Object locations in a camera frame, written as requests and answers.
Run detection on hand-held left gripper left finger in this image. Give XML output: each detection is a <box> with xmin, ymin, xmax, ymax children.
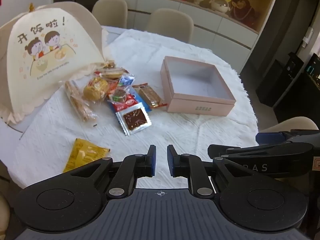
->
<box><xmin>63</xmin><ymin>144</ymin><xmax>157</xmax><ymax>197</ymax></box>

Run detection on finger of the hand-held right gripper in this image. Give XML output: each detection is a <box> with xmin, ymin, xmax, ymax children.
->
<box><xmin>207</xmin><ymin>142</ymin><xmax>315</xmax><ymax>159</ymax></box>
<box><xmin>255</xmin><ymin>129</ymin><xmax>320</xmax><ymax>144</ymax></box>

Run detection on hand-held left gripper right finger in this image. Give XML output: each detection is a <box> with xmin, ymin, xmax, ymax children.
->
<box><xmin>167</xmin><ymin>144</ymin><xmax>253</xmax><ymax>197</ymax></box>

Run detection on pink cardboard box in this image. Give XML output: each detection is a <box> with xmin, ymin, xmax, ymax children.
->
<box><xmin>160</xmin><ymin>56</ymin><xmax>237</xmax><ymax>117</ymax></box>

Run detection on white textured tablecloth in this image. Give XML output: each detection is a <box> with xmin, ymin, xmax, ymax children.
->
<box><xmin>7</xmin><ymin>29</ymin><xmax>259</xmax><ymax>189</ymax></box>

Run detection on silver packet with brown square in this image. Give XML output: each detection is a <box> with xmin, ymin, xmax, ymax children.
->
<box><xmin>115</xmin><ymin>102</ymin><xmax>152</xmax><ymax>137</ymax></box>

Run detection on black appliance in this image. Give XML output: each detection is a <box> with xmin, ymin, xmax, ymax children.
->
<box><xmin>255</xmin><ymin>51</ymin><xmax>320</xmax><ymax>108</ymax></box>

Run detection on orange wafer packet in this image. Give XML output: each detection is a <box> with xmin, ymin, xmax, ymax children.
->
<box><xmin>132</xmin><ymin>83</ymin><xmax>167</xmax><ymax>110</ymax></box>

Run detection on yellow snack packet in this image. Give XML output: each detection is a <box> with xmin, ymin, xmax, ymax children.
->
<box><xmin>62</xmin><ymin>138</ymin><xmax>111</xmax><ymax>173</ymax></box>

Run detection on small blue white packet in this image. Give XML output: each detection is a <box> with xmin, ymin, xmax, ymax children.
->
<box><xmin>118</xmin><ymin>73</ymin><xmax>135</xmax><ymax>87</ymax></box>

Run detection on long clear biscuit packet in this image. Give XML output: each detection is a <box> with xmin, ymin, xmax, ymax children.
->
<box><xmin>64</xmin><ymin>80</ymin><xmax>98</xmax><ymax>123</ymax></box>

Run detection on yellow cake in clear wrapper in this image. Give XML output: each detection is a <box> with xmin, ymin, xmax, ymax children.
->
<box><xmin>82</xmin><ymin>77</ymin><xmax>110</xmax><ymax>103</ymax></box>

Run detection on white door lock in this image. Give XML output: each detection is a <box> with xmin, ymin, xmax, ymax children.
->
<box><xmin>302</xmin><ymin>27</ymin><xmax>314</xmax><ymax>48</ymax></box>

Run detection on white sideboard cabinet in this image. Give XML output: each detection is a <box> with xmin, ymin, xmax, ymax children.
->
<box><xmin>102</xmin><ymin>0</ymin><xmax>259</xmax><ymax>73</ymax></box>

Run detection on brown plush toy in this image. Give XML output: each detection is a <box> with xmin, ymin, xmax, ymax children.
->
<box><xmin>230</xmin><ymin>0</ymin><xmax>257</xmax><ymax>27</ymax></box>

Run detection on cartoon print food cover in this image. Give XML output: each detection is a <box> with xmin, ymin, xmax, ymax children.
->
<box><xmin>0</xmin><ymin>1</ymin><xmax>109</xmax><ymax>125</ymax></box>

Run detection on wooden wall shelf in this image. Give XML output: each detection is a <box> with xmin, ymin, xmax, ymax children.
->
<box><xmin>104</xmin><ymin>0</ymin><xmax>283</xmax><ymax>34</ymax></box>

